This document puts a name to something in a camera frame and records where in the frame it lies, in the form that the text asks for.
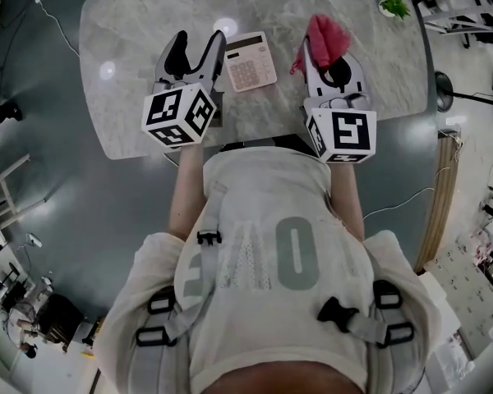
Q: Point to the pink calculator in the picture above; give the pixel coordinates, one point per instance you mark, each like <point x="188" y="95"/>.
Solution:
<point x="252" y="66"/>

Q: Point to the black floor fan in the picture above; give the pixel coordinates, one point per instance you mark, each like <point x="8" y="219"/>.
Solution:
<point x="443" y="90"/>

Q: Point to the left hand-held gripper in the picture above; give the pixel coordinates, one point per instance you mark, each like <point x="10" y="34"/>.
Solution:
<point x="164" y="109"/>

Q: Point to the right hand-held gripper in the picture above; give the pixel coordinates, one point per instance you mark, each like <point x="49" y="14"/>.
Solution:
<point x="349" y="134"/>

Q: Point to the person's torso in white shirt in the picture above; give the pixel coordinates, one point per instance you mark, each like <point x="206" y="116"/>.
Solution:
<point x="271" y="335"/>

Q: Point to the tan wooden slat bundle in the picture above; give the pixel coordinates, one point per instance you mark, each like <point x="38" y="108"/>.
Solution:
<point x="441" y="195"/>

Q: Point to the black storage case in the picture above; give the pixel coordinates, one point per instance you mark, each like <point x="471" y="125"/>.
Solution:
<point x="59" y="318"/>

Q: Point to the person's legs in black trousers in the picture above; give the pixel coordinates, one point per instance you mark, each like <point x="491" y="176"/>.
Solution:
<point x="287" y="142"/>

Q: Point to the small green potted plant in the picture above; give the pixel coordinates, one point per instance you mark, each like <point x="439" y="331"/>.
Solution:
<point x="394" y="2"/>

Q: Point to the pink cloth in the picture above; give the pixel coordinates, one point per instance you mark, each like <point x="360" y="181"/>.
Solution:
<point x="326" y="39"/>

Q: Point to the person's right forearm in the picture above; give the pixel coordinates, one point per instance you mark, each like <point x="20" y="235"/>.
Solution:
<point x="347" y="199"/>

